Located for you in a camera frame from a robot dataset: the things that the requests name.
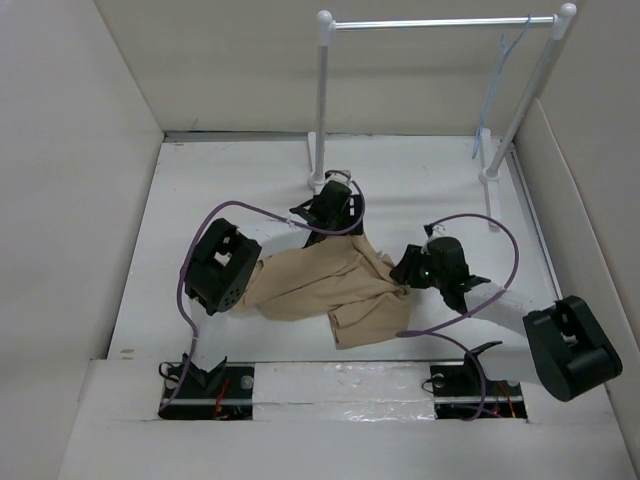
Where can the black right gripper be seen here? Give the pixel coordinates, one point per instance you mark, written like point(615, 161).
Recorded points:
point(405, 269)

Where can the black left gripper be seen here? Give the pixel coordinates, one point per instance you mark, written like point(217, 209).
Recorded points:
point(354, 202)

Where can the beige t shirt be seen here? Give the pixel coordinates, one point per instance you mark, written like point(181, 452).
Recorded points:
point(342, 277)

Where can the blue wire hanger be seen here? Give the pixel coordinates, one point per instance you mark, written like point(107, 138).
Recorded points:
point(503, 53)

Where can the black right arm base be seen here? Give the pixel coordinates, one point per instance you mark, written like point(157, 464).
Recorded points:
point(460, 392)

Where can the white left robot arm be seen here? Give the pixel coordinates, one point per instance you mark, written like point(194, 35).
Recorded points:
point(220, 259)

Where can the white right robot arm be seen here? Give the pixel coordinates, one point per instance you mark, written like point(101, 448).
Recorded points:
point(569, 351)

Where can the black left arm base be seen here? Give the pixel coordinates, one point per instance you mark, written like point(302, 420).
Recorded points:
point(224, 393)

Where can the white clothes rack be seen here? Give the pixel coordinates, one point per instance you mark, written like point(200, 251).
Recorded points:
point(427, 70)

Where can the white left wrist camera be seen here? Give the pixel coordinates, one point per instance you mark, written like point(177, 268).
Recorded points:
point(343, 177)

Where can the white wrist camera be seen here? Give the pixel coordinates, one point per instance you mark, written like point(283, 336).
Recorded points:
point(434, 231)
point(343, 177)

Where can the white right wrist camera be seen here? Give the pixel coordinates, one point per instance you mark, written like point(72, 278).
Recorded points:
point(434, 231)

